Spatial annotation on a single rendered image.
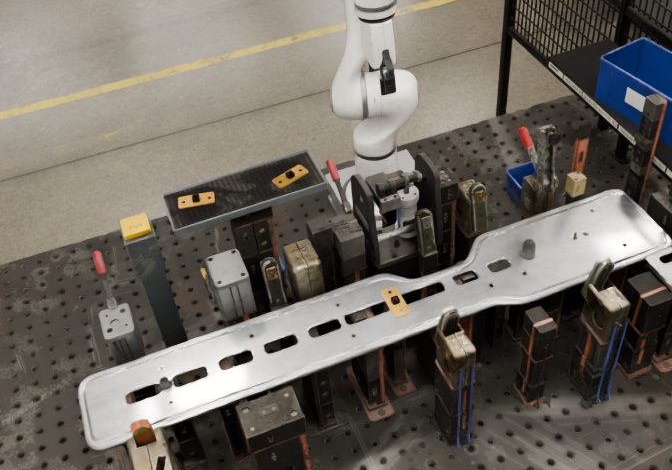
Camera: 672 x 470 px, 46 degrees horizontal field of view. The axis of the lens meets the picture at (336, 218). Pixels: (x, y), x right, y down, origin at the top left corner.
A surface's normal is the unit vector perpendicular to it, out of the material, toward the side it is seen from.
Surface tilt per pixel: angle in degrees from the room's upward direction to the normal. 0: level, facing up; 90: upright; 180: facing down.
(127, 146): 0
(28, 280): 0
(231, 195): 0
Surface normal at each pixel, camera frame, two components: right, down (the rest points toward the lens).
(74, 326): -0.07, -0.72
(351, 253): 0.36, 0.63
